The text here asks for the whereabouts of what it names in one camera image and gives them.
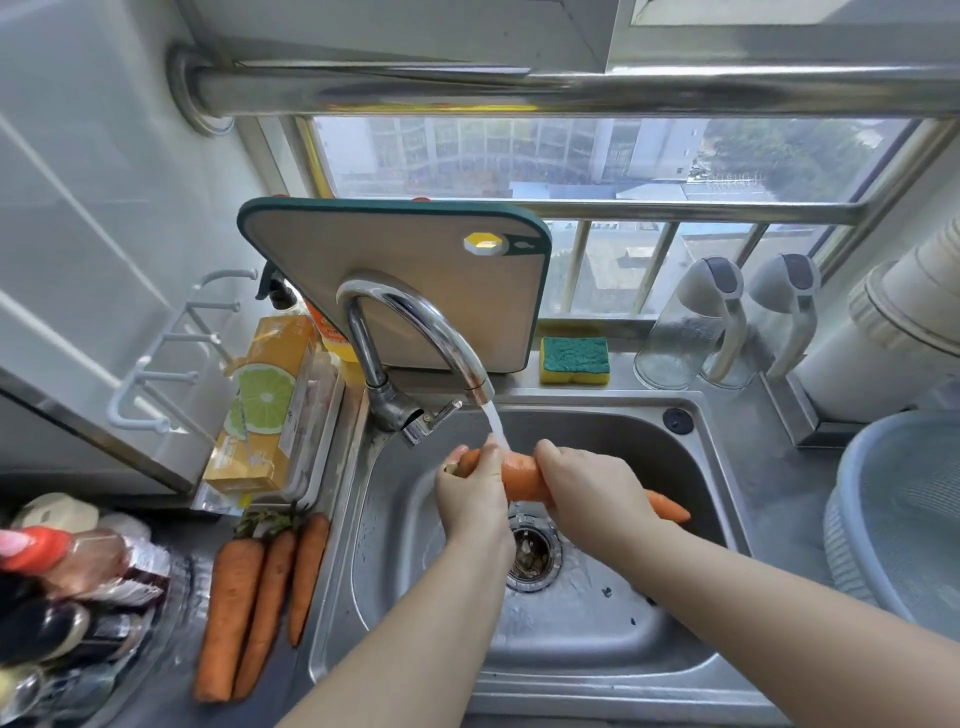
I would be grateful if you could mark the dark soy sauce bottle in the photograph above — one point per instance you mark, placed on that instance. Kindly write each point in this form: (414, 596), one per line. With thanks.
(45, 631)

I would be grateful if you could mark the chrome faucet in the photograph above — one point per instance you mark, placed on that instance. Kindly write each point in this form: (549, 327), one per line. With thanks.
(369, 356)

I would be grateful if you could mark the orange carrot with leafy stem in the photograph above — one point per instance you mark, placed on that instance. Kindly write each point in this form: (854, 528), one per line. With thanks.
(229, 615)

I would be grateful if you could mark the white wall hook rack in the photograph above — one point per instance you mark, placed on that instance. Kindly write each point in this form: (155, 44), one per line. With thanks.
(144, 375)

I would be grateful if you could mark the orange box with lime picture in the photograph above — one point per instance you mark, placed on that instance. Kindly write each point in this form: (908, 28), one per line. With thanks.
(266, 396)

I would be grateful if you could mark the black sink hole plug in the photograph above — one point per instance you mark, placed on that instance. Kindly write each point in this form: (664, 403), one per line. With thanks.
(678, 421)

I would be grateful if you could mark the white capped bottle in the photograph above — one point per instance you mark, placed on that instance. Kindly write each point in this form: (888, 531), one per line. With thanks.
(124, 527)

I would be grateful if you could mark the glass pitcher with grey lid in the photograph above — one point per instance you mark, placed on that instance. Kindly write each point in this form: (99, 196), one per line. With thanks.
(671, 349)
(791, 281)

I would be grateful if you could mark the blue plastic colander basin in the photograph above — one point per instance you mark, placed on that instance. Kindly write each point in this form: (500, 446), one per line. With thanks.
(900, 517)

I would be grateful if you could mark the beige capped bottle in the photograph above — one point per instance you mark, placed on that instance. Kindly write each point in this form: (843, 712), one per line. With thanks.
(56, 513)

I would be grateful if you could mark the steel drain strainer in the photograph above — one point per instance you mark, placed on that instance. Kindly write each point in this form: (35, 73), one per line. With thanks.
(538, 562)

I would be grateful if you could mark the yellow capped bottle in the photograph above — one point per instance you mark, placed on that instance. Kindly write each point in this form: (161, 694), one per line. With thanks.
(11, 688)

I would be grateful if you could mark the steel overhead pipe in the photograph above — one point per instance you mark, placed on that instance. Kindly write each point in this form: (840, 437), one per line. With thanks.
(487, 90)

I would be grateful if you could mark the transparent plastic packet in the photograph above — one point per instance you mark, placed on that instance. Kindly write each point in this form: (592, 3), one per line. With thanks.
(309, 421)

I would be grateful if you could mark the person's left forearm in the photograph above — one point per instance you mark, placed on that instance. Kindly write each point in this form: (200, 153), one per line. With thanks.
(405, 645)

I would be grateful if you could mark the beige green-rimmed cutting board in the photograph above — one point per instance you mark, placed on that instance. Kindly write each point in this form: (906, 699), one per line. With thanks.
(360, 255)

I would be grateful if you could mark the person's right hand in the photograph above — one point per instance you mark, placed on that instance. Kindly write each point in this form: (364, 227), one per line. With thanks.
(600, 495)

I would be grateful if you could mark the yellow dish soap pump bottle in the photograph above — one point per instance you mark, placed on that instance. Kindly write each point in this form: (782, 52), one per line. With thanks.
(343, 349)

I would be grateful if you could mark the slim orange carrot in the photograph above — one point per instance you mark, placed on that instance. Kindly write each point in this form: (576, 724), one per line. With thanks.
(266, 600)

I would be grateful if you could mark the window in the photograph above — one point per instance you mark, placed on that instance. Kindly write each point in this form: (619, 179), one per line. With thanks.
(525, 154)

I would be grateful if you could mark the clear plastic bag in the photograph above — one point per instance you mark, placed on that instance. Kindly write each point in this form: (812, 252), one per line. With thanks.
(220, 499)

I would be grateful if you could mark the stainless steel sink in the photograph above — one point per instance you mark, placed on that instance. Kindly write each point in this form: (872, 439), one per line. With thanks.
(570, 645)

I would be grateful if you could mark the person's right forearm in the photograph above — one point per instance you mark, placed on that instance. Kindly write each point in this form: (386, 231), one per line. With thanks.
(810, 630)

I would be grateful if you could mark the yellow green sponge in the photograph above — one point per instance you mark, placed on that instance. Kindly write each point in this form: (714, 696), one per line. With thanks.
(575, 360)

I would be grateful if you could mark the steel window guard rail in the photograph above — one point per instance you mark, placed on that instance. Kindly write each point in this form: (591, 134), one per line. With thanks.
(697, 211)

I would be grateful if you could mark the person's left hand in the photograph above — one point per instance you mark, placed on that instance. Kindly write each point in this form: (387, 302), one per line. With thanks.
(472, 502)

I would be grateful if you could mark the white plastic tray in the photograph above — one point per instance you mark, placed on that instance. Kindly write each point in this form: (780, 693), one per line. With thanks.
(335, 418)

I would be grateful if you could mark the white duct pipe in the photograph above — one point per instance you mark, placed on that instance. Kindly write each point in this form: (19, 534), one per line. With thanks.
(855, 382)

